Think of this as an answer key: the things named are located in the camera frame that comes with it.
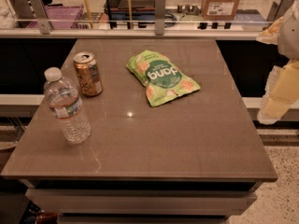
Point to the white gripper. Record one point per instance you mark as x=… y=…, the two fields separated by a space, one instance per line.
x=290 y=36

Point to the grey table base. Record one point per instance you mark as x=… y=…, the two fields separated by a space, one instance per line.
x=142 y=203

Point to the purple plastic crate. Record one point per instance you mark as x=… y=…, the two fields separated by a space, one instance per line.
x=62 y=17

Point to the green dang snack bag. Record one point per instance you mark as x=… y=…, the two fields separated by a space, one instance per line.
x=163 y=81

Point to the clear plastic water bottle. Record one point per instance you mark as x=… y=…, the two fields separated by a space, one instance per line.
x=65 y=103

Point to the brown cardboard box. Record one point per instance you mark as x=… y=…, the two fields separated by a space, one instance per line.
x=219 y=9

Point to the gold soda can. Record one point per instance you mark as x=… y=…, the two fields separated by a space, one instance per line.
x=88 y=73

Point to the glass railing with metal posts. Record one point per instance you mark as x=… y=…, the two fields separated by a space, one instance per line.
x=139 y=18

